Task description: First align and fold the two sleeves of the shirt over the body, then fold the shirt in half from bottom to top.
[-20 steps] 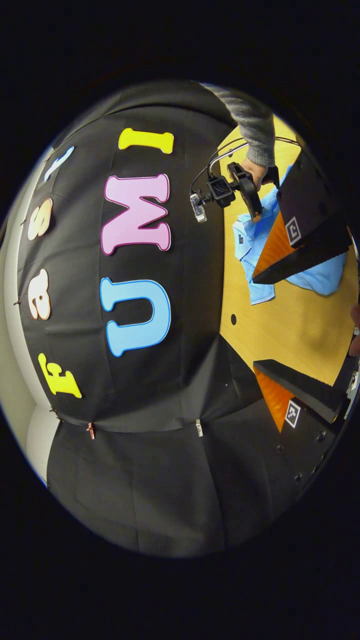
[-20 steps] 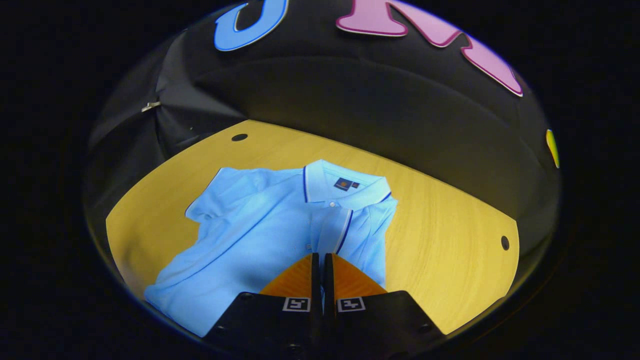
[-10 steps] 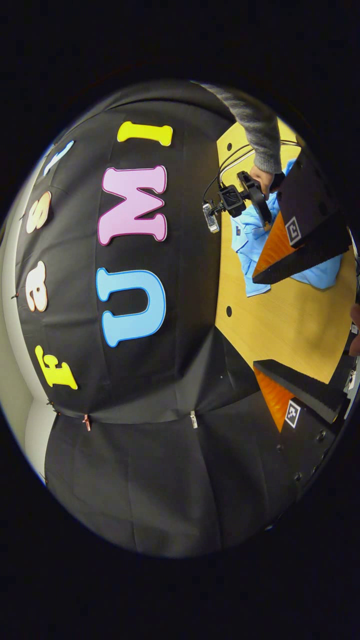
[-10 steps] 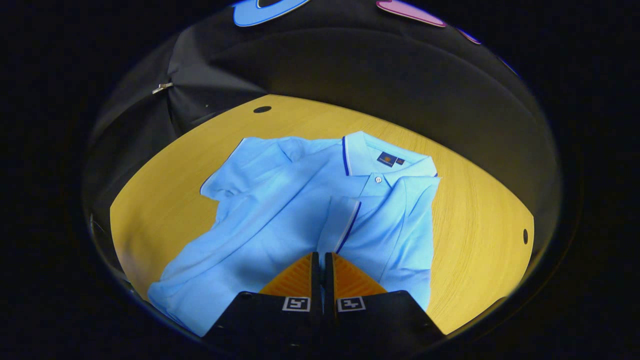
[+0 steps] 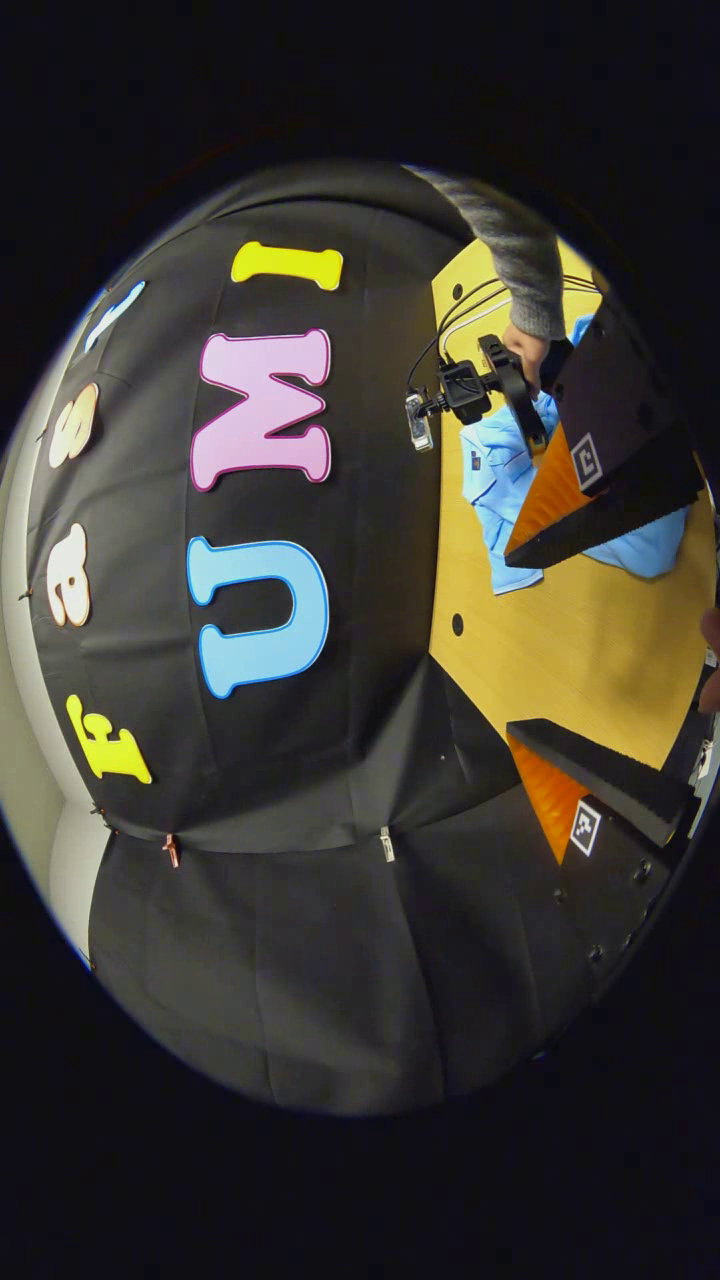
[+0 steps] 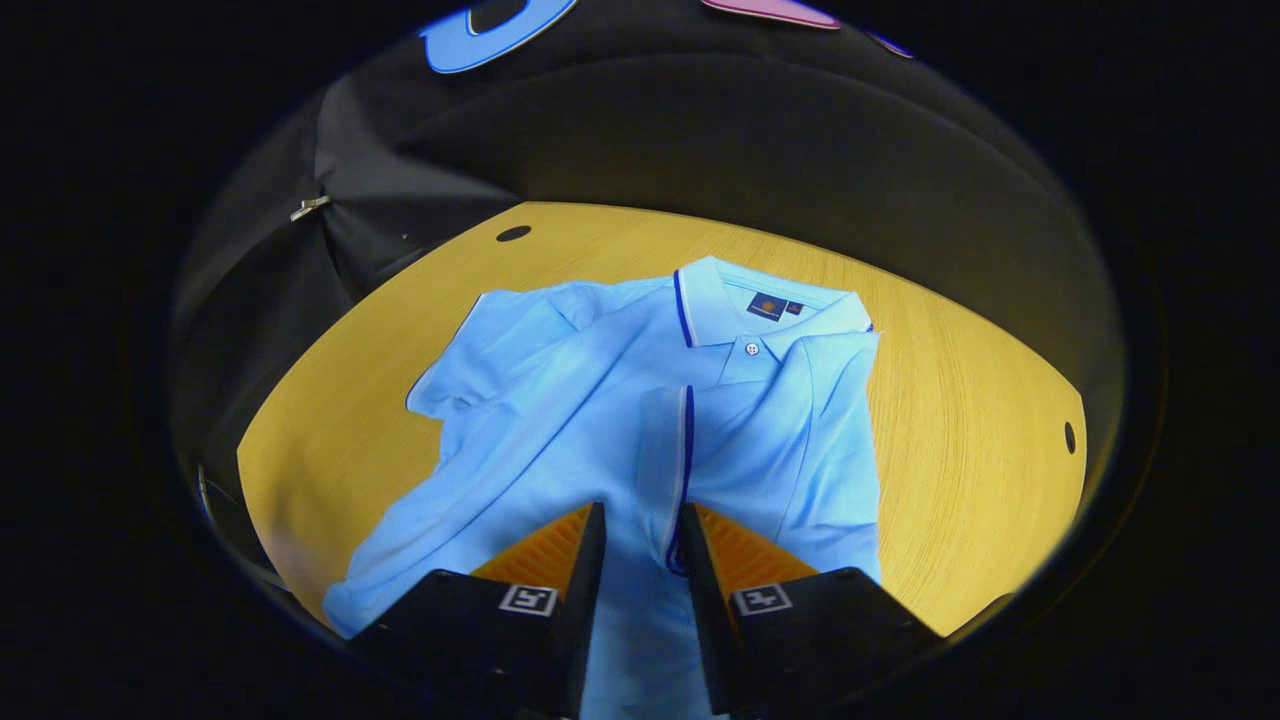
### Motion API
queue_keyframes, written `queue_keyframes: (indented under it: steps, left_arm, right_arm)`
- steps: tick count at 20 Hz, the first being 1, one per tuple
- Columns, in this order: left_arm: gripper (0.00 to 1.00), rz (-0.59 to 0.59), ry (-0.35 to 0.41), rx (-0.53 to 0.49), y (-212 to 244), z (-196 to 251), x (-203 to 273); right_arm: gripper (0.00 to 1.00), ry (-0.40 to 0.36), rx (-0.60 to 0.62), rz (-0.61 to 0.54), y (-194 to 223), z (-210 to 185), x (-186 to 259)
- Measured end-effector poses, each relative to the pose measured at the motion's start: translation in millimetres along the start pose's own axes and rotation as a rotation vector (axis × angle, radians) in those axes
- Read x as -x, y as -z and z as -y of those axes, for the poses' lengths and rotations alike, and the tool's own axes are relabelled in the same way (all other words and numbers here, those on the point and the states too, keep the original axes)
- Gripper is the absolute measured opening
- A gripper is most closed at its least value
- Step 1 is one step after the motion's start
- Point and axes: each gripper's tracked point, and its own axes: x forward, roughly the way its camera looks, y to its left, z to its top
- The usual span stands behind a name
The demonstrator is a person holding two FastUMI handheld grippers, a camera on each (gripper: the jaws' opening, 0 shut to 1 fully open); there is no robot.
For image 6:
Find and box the light blue T-shirt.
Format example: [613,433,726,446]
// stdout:
[322,255,883,720]

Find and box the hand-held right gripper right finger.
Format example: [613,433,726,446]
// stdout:
[678,502,943,717]

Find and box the black backdrop cloth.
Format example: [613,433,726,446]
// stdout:
[170,0,1126,521]

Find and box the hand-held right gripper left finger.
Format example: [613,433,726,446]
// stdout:
[350,502,608,720]

